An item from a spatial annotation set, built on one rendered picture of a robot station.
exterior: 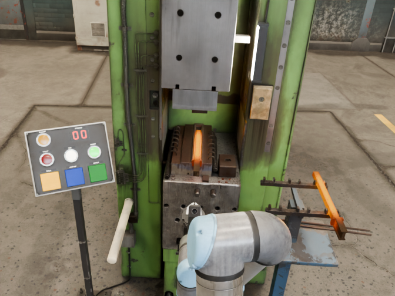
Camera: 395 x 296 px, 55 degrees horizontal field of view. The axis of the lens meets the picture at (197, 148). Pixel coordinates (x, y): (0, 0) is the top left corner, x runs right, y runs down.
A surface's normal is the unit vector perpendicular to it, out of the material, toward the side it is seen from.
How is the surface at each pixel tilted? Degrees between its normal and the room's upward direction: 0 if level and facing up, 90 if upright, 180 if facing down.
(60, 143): 60
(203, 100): 90
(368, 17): 90
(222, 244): 56
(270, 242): 68
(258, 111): 90
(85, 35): 90
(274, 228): 41
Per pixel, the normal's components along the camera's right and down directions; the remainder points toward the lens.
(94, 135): 0.37, -0.03
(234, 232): 0.15, -0.42
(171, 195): -0.03, 0.50
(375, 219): 0.05, -0.87
